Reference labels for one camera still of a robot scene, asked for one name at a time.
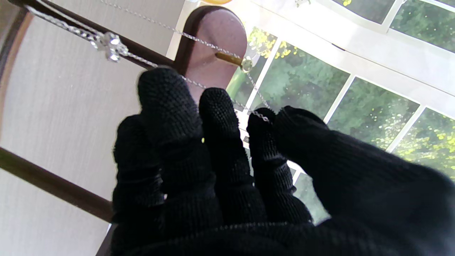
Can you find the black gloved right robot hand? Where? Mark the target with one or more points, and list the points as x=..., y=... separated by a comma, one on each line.
x=249, y=213

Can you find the printed sunroom backdrop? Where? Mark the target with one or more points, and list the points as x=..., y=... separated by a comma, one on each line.
x=373, y=106

